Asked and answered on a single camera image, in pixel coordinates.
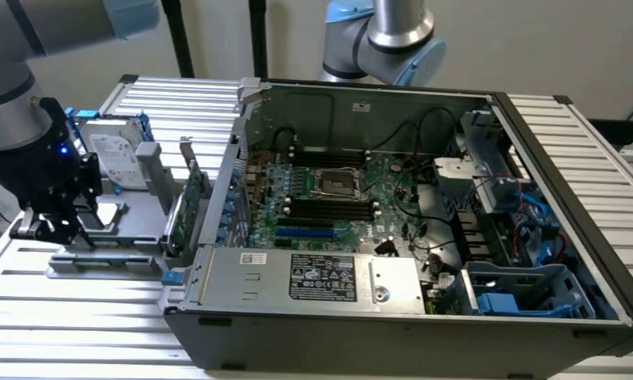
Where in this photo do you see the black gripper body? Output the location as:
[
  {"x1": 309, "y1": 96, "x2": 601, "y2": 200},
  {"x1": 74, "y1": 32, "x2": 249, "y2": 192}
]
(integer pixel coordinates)
[{"x1": 0, "y1": 118, "x2": 97, "y2": 218}]

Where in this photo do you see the green RAM stick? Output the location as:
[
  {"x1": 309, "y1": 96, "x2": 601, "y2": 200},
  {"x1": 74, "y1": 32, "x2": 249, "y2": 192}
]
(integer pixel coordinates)
[{"x1": 68, "y1": 257, "x2": 153, "y2": 266}]

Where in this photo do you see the black expansion slot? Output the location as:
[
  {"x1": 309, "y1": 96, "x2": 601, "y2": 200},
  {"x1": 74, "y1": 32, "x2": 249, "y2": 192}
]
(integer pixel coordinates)
[{"x1": 280, "y1": 216, "x2": 335, "y2": 228}]

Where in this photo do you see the blue expansion slot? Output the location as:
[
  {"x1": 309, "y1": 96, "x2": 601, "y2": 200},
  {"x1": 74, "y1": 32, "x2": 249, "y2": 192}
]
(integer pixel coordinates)
[{"x1": 273, "y1": 226, "x2": 336, "y2": 242}]

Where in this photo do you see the black RAM slot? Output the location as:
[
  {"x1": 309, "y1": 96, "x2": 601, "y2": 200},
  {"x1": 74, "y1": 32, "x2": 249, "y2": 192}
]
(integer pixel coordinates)
[
  {"x1": 285, "y1": 206, "x2": 377, "y2": 215},
  {"x1": 292, "y1": 150, "x2": 369, "y2": 158},
  {"x1": 287, "y1": 196, "x2": 377, "y2": 204},
  {"x1": 292, "y1": 146, "x2": 369, "y2": 154},
  {"x1": 284, "y1": 211, "x2": 377, "y2": 221},
  {"x1": 287, "y1": 201, "x2": 377, "y2": 210}
]

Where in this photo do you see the silver hard disk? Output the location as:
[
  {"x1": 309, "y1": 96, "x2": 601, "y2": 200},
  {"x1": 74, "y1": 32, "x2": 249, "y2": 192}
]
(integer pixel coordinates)
[{"x1": 78, "y1": 120, "x2": 149, "y2": 191}]

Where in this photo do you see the grey parts rack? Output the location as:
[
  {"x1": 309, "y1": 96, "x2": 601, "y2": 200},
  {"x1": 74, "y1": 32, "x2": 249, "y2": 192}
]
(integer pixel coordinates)
[{"x1": 8, "y1": 142, "x2": 216, "y2": 281}]

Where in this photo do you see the blue disk caddy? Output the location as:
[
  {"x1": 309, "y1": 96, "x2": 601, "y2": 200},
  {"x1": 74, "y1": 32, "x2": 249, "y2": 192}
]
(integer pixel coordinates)
[{"x1": 64, "y1": 107, "x2": 153, "y2": 196}]

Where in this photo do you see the green graphics card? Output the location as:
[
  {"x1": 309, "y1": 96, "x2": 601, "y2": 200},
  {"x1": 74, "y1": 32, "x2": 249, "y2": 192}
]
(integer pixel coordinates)
[{"x1": 161, "y1": 135, "x2": 213, "y2": 259}]

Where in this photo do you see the blue case latch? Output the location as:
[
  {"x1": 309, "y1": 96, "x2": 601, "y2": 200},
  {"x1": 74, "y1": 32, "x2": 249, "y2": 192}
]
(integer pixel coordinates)
[{"x1": 161, "y1": 266, "x2": 186, "y2": 287}]

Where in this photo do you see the black vertical pole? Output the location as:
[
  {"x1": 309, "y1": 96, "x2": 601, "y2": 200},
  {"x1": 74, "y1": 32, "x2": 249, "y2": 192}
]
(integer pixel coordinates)
[
  {"x1": 165, "y1": 0, "x2": 197, "y2": 79},
  {"x1": 245, "y1": 0, "x2": 270, "y2": 80}
]

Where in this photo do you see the silver power supply unit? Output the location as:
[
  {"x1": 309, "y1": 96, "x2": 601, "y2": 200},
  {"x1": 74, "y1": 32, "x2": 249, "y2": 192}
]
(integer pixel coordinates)
[{"x1": 194, "y1": 247, "x2": 429, "y2": 317}]

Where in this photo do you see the green motherboard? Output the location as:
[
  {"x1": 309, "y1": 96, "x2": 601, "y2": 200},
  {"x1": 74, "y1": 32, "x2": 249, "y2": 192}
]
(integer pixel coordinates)
[{"x1": 240, "y1": 152, "x2": 448, "y2": 272}]

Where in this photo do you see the open black PC case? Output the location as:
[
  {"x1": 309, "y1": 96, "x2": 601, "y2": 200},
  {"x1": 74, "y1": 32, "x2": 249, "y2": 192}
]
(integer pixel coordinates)
[{"x1": 160, "y1": 77, "x2": 633, "y2": 372}]

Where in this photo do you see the grey metal disk bay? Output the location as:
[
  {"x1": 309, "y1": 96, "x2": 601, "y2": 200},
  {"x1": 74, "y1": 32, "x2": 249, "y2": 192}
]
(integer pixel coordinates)
[{"x1": 457, "y1": 109, "x2": 535, "y2": 217}]

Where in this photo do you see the grey and blue drive cage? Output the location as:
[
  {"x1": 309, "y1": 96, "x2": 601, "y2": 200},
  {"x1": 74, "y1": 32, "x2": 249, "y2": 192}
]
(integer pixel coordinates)
[{"x1": 459, "y1": 260, "x2": 599, "y2": 318}]

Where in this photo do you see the black fan wire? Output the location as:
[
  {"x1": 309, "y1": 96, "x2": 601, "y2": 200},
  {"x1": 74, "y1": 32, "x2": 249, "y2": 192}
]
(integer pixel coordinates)
[{"x1": 270, "y1": 126, "x2": 297, "y2": 154}]

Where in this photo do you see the CPU socket with metal frame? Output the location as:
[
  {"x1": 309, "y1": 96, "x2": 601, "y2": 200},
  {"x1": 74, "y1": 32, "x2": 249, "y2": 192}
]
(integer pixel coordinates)
[{"x1": 308, "y1": 168, "x2": 375, "y2": 200}]

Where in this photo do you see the black power wire loop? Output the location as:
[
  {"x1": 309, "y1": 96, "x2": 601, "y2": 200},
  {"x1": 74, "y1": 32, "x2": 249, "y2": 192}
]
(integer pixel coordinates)
[{"x1": 413, "y1": 106, "x2": 464, "y2": 159}]

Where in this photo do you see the blue data wire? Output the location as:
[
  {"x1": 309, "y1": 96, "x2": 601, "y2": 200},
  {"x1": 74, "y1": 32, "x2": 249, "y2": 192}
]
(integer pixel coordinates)
[{"x1": 509, "y1": 188, "x2": 567, "y2": 280}]

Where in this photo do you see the red wire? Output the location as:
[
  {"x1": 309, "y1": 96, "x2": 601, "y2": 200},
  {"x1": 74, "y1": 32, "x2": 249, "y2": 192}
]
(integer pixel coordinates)
[{"x1": 551, "y1": 230, "x2": 572, "y2": 260}]

